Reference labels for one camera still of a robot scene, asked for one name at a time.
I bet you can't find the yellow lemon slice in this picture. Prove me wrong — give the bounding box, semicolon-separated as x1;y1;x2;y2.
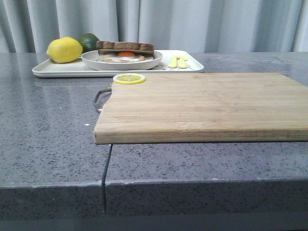
113;74;146;85

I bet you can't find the white round plate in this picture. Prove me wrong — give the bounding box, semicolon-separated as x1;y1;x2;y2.
81;51;163;71

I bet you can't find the white rectangular tray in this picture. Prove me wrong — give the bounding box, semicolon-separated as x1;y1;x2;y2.
32;50;204;78

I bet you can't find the fried egg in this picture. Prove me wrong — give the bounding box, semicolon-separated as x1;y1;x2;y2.
97;51;145;63

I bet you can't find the wooden cutting board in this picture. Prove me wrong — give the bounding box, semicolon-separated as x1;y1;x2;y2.
94;73;308;144

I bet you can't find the pale yellow piece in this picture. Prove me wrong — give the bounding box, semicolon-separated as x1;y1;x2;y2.
177;56;188;69
168;55;178;68

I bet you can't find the bread slice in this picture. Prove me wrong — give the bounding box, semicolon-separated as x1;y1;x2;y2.
96;41;154;54
96;53;153;63

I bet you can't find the left pale yellow piece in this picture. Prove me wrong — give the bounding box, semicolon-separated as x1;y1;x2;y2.
168;55;178;68

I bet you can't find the grey curtain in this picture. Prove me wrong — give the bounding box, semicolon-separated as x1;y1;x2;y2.
0;0;308;53

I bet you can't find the green lime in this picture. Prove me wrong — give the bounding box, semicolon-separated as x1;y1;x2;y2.
78;33;99;53

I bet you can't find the right pale yellow piece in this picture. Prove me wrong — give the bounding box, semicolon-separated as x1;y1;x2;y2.
177;56;188;69

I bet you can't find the metal cutting board handle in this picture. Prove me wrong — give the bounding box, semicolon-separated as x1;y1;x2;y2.
93;87;112;111

